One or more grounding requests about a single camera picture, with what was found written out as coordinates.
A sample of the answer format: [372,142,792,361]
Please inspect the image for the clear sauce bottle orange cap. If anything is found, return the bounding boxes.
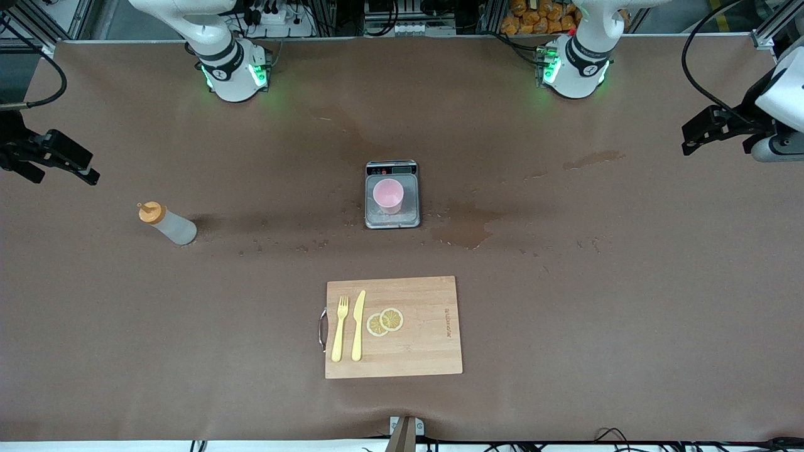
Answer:
[138,202,198,246]

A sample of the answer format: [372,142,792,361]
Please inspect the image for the pink plastic cup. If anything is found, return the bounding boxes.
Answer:
[373,178,405,215]

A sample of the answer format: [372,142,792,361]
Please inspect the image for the orange snack packets pile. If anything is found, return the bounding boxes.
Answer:
[501,0,582,35]

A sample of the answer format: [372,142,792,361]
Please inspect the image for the white power strip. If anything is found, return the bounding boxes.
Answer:
[242,0,315,37]

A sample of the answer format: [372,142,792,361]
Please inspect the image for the silver digital kitchen scale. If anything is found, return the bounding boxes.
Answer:
[365,160,421,230]

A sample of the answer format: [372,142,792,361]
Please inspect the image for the yellow plastic fork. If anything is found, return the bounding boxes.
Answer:
[331,296,349,363]

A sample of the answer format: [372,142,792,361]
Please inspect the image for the yellow plastic knife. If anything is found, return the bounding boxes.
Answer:
[351,290,366,362]

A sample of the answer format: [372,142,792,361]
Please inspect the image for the wooden cutting board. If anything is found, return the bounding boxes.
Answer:
[318,276,464,380]

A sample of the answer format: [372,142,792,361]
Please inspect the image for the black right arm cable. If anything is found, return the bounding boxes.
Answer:
[0,16,68,112]

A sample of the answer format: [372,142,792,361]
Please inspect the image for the aluminium frame profile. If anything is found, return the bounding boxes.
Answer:
[0,0,95,48]
[751,0,804,63]

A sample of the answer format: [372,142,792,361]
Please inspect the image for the black floor cable bundle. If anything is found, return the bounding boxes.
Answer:
[433,428,804,452]

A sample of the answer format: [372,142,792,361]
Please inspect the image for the metal table edge bracket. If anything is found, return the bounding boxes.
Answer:
[389,416,425,452]

